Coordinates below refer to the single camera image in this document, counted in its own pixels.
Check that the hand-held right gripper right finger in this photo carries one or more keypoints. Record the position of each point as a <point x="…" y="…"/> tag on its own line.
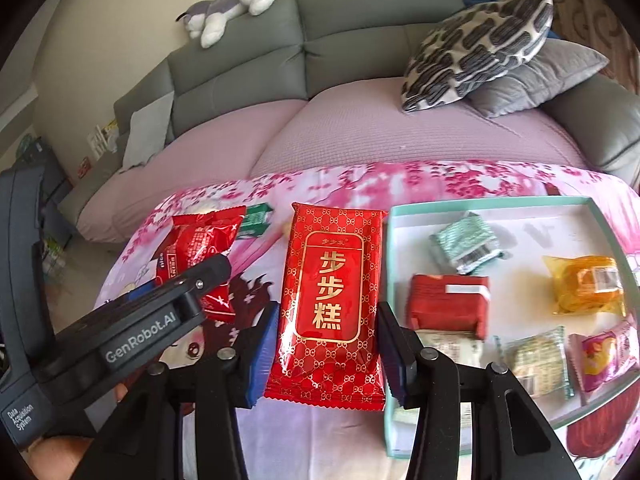
<point x="395" y="360"/>

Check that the small red box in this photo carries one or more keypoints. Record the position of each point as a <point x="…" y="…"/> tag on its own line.
<point x="86" y="166"/>

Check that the dark red white-striped snack packet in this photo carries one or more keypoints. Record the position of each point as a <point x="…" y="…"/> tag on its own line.
<point x="440" y="305"/>

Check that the black and white patterned pillow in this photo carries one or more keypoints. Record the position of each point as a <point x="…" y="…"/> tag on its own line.
<point x="470" y="45"/>

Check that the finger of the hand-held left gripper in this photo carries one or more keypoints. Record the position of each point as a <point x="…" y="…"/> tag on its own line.
<point x="200" y="277"/>

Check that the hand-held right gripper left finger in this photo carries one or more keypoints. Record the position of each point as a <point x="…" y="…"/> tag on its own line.
<point x="262" y="355"/>

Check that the clear green-ended cracker packet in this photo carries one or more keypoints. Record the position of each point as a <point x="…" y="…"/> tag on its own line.
<point x="537" y="360"/>

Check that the white book rack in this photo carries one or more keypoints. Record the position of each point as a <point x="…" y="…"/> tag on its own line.
<point x="102" y="140"/>

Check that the grey sofa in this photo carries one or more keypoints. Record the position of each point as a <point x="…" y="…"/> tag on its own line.
<point x="350" y="15"/>

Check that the dark grey cabinet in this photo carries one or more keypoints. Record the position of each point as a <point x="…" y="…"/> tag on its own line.
<point x="55" y="185"/>

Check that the teal cardboard tray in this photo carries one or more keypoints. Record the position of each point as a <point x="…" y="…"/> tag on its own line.
<point x="525" y="230"/>

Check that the person's left forearm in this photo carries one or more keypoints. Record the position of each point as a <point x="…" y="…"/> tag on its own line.
<point x="50" y="460"/>

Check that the long red patterned snack packet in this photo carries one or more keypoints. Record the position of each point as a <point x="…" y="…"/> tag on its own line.
<point x="325" y="285"/>

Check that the colourful toy pile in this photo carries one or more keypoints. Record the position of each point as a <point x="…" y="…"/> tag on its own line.
<point x="54" y="260"/>

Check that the grey pillow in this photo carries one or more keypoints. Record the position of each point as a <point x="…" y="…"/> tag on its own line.
<point x="540" y="80"/>

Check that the shiny red flower snack packet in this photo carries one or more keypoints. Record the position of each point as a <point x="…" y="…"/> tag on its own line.
<point x="200" y="240"/>

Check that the purple snack packet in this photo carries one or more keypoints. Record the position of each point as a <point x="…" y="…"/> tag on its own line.
<point x="605" y="360"/>

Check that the yellow snack packet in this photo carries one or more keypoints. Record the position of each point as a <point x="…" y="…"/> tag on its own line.
<point x="585" y="285"/>

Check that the beige patterned curtain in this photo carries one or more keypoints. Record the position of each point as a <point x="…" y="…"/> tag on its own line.
<point x="590" y="10"/>

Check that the silver green snack packet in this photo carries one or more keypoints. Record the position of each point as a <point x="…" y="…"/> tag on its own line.
<point x="465" y="242"/>

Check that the cream snack packet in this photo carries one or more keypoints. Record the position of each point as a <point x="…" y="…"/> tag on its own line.
<point x="450" y="345"/>

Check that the pink sofa cover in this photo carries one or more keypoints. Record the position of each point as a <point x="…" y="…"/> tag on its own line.
<point x="350" y="125"/>

